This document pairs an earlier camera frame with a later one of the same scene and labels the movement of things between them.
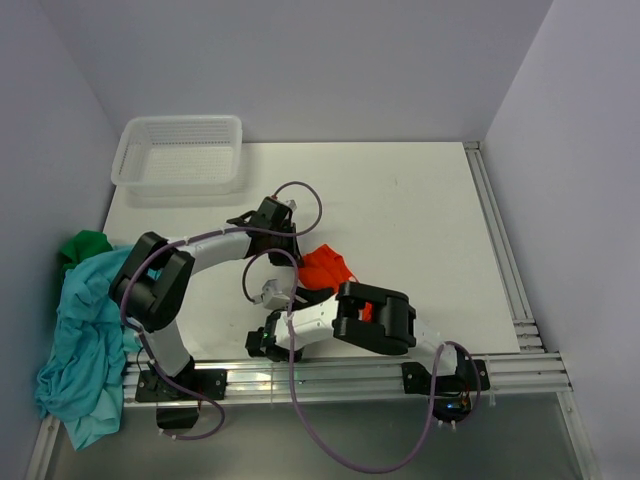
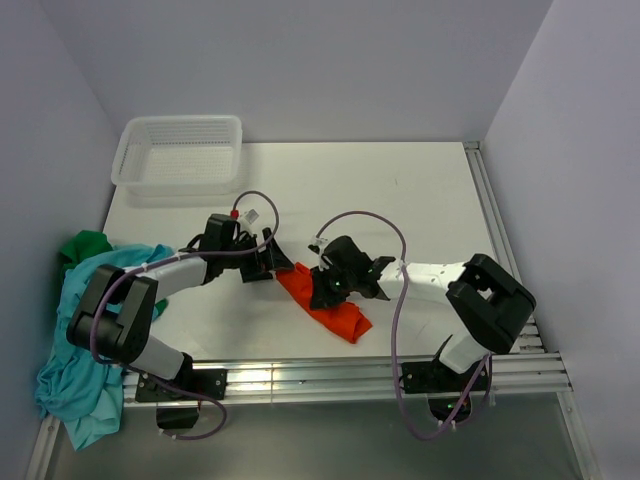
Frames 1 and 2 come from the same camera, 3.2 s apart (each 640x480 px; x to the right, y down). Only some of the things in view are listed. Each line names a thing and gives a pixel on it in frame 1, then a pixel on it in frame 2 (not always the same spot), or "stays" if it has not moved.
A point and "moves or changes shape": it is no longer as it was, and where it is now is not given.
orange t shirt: (326, 268) moves or changes shape
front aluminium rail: (324, 378) stays
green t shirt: (84, 245) stays
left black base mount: (153, 386) stays
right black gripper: (313, 294) → (322, 294)
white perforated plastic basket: (179, 155) stays
